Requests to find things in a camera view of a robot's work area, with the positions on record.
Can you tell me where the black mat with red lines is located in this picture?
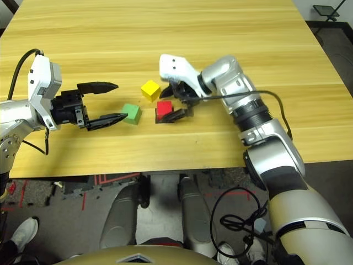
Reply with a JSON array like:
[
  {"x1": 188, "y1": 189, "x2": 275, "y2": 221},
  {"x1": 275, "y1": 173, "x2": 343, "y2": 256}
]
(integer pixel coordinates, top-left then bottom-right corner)
[{"x1": 88, "y1": 172, "x2": 143, "y2": 191}]

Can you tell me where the gold robot torso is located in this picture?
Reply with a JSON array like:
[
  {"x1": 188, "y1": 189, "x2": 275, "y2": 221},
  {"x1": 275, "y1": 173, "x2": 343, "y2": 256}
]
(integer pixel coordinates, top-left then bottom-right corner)
[{"x1": 55, "y1": 245, "x2": 221, "y2": 265}]

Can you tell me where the black stand base plate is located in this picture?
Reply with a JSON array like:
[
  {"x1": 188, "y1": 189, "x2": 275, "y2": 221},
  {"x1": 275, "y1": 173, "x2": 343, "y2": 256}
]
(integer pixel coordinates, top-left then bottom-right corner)
[{"x1": 313, "y1": 4, "x2": 340, "y2": 22}]

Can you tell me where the red wooden block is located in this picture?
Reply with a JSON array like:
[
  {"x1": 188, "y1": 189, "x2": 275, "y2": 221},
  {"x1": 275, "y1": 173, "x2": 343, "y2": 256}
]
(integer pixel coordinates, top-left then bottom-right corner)
[{"x1": 156, "y1": 100, "x2": 174, "y2": 122}]

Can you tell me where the grey robot leg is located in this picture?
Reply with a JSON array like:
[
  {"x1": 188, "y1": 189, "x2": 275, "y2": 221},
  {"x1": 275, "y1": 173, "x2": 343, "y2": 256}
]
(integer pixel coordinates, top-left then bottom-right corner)
[
  {"x1": 178, "y1": 176, "x2": 218, "y2": 259},
  {"x1": 99, "y1": 182, "x2": 141, "y2": 249}
]

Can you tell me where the speckled grey carpet piece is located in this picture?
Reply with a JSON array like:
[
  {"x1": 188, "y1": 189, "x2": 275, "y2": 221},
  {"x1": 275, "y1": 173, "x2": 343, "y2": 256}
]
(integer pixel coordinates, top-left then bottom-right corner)
[{"x1": 205, "y1": 167, "x2": 249, "y2": 191}]

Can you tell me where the grey right robot leg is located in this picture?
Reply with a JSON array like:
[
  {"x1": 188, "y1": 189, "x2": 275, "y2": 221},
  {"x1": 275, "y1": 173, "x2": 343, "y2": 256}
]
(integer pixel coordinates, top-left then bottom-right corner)
[{"x1": 178, "y1": 176, "x2": 218, "y2": 259}]

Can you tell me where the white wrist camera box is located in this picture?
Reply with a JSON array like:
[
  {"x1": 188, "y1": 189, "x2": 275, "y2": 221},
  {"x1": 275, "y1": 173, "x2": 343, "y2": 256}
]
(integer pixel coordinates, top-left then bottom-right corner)
[
  {"x1": 159, "y1": 54, "x2": 205, "y2": 97},
  {"x1": 27, "y1": 54, "x2": 63, "y2": 130}
]

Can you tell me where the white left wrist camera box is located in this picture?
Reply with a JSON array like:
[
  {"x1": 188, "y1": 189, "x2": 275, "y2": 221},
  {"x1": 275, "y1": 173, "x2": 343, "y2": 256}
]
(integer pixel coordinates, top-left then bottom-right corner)
[{"x1": 27, "y1": 54, "x2": 63, "y2": 130}]

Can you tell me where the black square marker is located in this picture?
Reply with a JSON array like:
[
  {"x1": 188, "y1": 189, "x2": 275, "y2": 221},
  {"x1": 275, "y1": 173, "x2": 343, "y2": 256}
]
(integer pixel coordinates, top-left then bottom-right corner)
[{"x1": 154, "y1": 113, "x2": 177, "y2": 124}]

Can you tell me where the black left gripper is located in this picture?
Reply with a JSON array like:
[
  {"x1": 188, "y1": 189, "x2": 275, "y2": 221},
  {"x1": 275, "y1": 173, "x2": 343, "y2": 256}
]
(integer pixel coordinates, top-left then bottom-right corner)
[{"x1": 51, "y1": 81, "x2": 128, "y2": 131}]

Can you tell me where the grey left robot leg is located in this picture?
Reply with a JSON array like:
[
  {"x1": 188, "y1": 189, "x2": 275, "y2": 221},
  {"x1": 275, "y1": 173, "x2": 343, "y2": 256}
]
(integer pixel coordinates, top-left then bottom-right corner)
[{"x1": 99, "y1": 182, "x2": 141, "y2": 249}]

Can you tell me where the dark metal bar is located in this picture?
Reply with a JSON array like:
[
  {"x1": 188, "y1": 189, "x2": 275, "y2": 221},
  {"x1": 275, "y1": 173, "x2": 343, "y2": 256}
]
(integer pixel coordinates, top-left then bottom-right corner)
[{"x1": 7, "y1": 0, "x2": 24, "y2": 14}]

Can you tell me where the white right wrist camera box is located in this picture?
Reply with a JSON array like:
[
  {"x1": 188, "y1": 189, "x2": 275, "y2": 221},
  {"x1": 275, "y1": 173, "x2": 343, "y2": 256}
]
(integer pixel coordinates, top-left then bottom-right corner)
[{"x1": 159, "y1": 54, "x2": 205, "y2": 97}]

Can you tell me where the yellow wooden block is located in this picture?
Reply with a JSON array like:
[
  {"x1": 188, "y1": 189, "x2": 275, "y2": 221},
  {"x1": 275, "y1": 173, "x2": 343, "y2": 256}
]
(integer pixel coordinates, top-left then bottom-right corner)
[{"x1": 141, "y1": 79, "x2": 161, "y2": 102}]

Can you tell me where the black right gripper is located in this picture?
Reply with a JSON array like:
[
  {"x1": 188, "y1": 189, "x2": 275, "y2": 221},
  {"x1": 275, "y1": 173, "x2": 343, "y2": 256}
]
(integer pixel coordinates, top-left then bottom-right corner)
[{"x1": 159, "y1": 79, "x2": 200, "y2": 124}]

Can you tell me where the green wooden block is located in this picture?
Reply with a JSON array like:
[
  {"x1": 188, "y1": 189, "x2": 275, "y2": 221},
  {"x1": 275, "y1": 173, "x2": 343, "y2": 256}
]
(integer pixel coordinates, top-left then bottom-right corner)
[{"x1": 122, "y1": 103, "x2": 143, "y2": 125}]

